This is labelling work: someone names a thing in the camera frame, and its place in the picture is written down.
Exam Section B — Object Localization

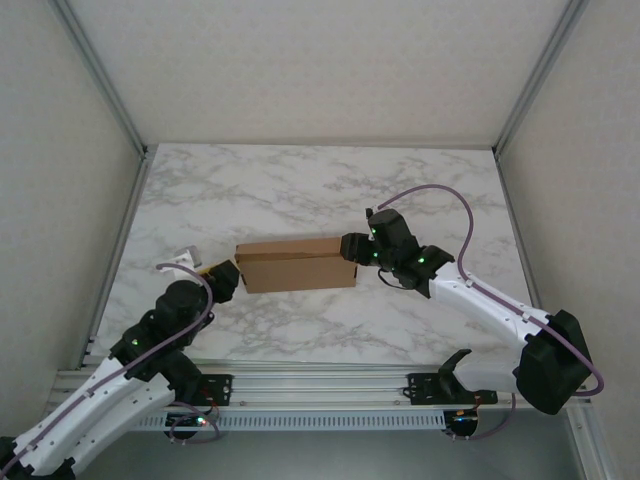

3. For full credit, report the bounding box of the aluminium right side rail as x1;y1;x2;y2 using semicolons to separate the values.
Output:
494;149;559;366

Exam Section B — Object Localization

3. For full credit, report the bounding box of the brown cardboard box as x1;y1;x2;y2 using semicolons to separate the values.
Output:
233;237;359;295

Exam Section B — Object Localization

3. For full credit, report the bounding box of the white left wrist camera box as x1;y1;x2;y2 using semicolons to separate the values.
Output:
157;243;204;281

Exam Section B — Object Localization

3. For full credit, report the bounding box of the small circuit board with LEDs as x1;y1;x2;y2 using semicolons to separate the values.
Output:
166;412;211;430

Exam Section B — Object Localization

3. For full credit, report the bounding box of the slotted grey cable duct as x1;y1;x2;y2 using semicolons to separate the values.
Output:
134;410;446;432

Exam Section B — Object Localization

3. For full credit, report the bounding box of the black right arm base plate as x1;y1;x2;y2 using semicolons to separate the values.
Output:
407;372;500;406

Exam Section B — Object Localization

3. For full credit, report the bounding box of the round black board plate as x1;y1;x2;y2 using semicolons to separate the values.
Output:
446;408;481;437

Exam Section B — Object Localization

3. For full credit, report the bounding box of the aluminium corner post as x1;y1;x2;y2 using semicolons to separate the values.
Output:
492;0;591;156
49;0;150;157

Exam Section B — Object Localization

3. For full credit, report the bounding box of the aluminium left corner post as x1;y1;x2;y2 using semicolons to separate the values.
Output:
49;0;150;157

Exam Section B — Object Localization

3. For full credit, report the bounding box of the aluminium mounting rail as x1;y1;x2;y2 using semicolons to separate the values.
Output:
47;367;595;414

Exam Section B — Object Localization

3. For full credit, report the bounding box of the thin black right gripper cable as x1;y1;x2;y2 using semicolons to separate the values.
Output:
377;267;407;290

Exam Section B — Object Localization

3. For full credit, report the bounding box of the aluminium lower frame bar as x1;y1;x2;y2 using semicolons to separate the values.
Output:
564;407;619;480

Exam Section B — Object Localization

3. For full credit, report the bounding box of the aluminium left side rail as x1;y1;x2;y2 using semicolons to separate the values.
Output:
74;149;154;370

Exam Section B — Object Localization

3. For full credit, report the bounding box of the aluminium right corner post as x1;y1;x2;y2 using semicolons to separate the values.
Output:
492;0;591;156

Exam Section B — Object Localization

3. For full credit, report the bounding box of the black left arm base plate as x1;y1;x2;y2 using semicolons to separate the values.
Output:
199;373;235;407

